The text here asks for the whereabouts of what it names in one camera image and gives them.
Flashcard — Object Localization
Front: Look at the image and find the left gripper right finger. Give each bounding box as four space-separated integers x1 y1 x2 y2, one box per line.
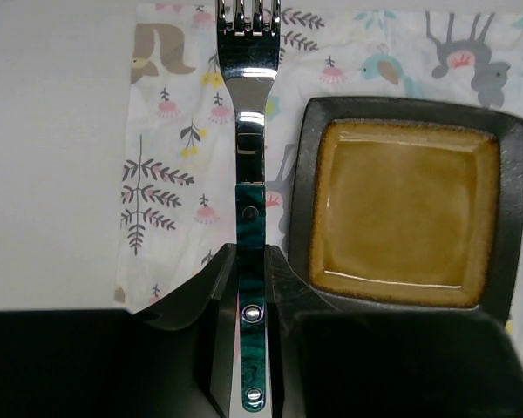
264 246 523 417

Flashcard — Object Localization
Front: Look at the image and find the square black yellow plate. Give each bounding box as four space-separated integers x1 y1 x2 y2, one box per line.
288 96 523 322

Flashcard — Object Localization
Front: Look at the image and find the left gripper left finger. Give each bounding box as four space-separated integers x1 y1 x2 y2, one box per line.
0 244 236 417

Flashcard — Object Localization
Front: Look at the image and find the fork with teal handle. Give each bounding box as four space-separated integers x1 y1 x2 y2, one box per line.
215 1 281 413

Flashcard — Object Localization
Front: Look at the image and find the floral patterned cloth placemat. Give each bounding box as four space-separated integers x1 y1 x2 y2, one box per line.
114 4 523 350

